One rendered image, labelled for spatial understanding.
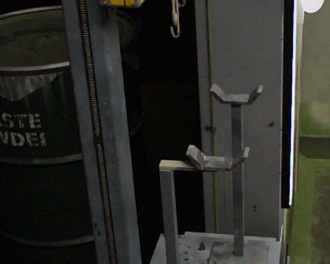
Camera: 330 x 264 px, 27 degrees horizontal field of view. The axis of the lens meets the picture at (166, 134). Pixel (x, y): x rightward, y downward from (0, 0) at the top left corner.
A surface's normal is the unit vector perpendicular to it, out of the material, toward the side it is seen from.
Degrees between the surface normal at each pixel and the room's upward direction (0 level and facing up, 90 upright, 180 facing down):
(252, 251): 0
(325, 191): 0
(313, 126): 57
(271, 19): 90
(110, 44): 90
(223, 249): 0
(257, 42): 90
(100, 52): 90
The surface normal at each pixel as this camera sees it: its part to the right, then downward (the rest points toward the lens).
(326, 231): -0.07, -0.89
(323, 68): -0.21, -0.10
